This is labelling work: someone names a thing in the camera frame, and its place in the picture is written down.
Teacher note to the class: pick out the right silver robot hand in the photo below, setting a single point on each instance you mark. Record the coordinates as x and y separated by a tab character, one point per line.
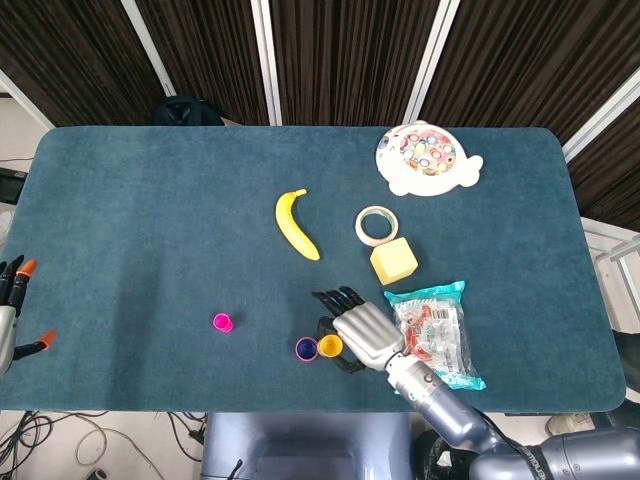
367	335

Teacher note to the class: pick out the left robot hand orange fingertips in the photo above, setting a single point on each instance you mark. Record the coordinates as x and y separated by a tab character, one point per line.
7	330

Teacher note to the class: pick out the yellow plastic cup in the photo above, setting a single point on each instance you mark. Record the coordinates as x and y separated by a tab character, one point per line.
330	346

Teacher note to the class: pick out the pink plastic cup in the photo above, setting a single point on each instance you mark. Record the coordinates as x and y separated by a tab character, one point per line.
222	323

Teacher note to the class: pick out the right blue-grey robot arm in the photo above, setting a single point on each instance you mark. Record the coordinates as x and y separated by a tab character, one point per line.
450	412

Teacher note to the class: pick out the orange plastic cup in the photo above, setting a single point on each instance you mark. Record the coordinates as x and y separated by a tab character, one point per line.
300	357

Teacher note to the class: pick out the teal snack packet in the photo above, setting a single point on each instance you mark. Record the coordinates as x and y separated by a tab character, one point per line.
440	330

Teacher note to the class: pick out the yellow foam cube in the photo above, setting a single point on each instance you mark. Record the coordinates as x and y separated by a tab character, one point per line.
395	262

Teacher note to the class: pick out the white tape roll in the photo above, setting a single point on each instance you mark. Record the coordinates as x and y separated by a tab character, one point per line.
361	231

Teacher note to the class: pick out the blue-grey robot torso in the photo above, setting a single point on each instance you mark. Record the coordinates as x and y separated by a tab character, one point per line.
300	440

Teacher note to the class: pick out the yellow banana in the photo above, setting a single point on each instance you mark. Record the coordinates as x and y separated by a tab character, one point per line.
292	227

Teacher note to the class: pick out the black box device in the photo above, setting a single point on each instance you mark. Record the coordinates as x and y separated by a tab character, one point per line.
10	186

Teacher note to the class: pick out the black plastic bag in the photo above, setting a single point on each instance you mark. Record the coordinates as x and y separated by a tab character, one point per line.
440	460

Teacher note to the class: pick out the white fish-shaped toy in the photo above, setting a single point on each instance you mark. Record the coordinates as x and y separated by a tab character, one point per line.
410	177

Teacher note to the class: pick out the teal table cloth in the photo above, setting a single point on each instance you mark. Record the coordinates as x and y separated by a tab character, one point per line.
150	200

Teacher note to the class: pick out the white shoe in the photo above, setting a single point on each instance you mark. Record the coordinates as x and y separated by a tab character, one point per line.
570	425

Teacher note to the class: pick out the dark brown slatted panel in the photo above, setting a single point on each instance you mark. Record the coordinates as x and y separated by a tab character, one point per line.
615	175
345	55
525	60
215	50
75	50

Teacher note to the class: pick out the dark backpack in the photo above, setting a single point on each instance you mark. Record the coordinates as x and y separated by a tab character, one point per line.
187	112

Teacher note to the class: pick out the white partition post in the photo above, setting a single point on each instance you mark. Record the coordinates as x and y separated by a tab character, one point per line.
25	97
147	47
431	55
267	60
600	122

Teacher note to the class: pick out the white metal frame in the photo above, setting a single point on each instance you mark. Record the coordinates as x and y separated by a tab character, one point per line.
614	252

